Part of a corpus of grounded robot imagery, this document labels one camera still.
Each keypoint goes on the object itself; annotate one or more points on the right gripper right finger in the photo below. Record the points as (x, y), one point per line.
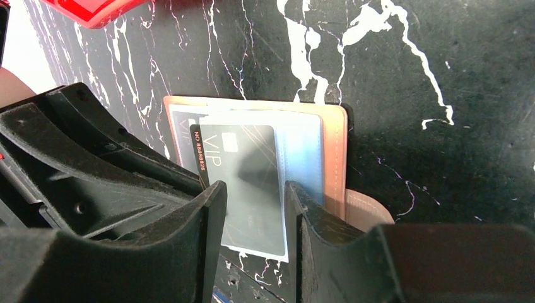
(331, 261)

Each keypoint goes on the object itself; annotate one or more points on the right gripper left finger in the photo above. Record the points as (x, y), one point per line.
(174, 259)

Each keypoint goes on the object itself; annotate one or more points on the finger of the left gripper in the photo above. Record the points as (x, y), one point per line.
(79, 114)
(48, 180)

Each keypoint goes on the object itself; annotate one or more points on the black VIP credit card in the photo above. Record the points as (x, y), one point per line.
(244, 158)

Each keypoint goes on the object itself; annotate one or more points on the pink leather card holder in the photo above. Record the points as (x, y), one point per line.
(357, 209)

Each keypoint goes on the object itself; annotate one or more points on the red bin with dark card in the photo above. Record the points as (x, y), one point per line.
(93, 14)

